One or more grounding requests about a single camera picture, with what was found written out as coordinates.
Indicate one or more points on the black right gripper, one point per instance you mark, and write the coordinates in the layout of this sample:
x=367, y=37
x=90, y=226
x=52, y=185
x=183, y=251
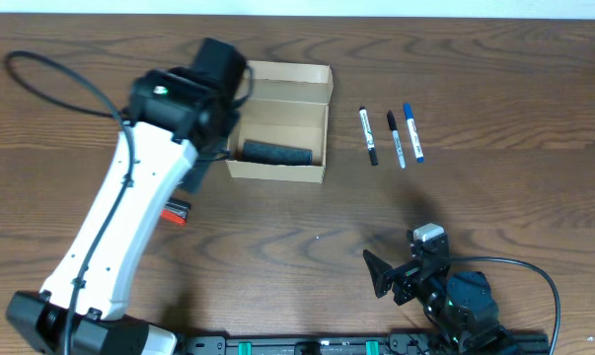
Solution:
x=406, y=275

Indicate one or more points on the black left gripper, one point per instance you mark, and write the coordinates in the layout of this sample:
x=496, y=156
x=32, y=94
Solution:
x=193, y=178

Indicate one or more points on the blue whiteboard eraser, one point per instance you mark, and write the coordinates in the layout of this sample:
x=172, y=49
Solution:
x=270, y=154

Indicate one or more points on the blue-capped white marker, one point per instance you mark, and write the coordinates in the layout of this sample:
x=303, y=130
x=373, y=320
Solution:
x=413, y=135

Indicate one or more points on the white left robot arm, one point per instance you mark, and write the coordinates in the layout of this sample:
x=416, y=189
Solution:
x=175, y=125

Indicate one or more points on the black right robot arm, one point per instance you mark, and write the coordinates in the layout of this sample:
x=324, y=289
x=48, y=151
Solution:
x=460, y=305

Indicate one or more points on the open cardboard box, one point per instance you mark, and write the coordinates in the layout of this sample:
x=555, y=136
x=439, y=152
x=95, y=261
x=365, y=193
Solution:
x=288, y=107

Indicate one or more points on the thin black-capped marker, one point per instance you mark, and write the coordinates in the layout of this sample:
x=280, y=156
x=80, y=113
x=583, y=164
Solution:
x=396, y=138

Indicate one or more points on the black-capped white marker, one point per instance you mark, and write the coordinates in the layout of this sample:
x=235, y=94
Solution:
x=370, y=143

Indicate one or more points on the black mounting rail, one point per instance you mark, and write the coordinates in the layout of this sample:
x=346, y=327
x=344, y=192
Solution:
x=392, y=344

